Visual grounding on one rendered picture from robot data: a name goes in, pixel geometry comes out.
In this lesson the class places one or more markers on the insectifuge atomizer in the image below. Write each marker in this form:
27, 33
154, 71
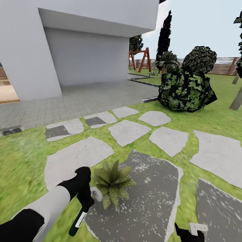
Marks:
78, 221

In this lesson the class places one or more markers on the fixed window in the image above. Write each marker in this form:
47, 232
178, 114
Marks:
7, 92

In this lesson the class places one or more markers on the pot plant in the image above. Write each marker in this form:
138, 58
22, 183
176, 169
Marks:
111, 182

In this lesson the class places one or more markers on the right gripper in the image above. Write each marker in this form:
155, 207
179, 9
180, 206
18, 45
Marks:
186, 236

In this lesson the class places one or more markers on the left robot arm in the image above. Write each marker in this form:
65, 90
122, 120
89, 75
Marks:
33, 223

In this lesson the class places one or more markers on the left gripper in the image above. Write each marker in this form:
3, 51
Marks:
85, 199

